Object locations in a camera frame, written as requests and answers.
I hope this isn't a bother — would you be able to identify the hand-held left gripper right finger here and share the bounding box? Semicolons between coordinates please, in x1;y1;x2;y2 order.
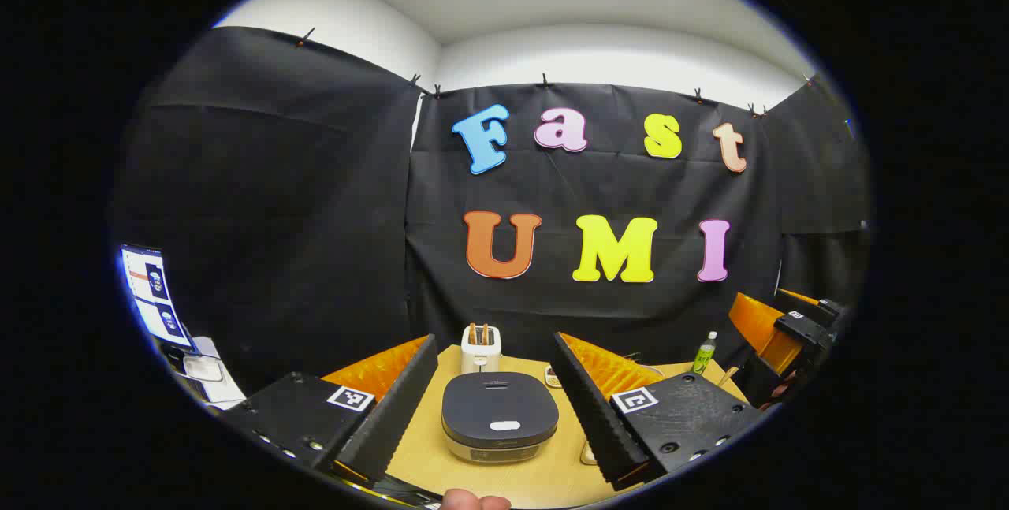
550;331;767;493

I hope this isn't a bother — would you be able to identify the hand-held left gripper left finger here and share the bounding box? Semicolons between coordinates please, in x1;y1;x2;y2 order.
223;333;440;483

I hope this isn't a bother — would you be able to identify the dark grey rice cooker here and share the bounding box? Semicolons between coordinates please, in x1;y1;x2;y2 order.
441;372;560;463

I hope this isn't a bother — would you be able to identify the green label drink bottle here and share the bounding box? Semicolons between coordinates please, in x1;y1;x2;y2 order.
692;331;719;376

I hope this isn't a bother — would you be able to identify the white flat device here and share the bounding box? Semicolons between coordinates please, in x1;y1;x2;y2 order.
183;354;225;383

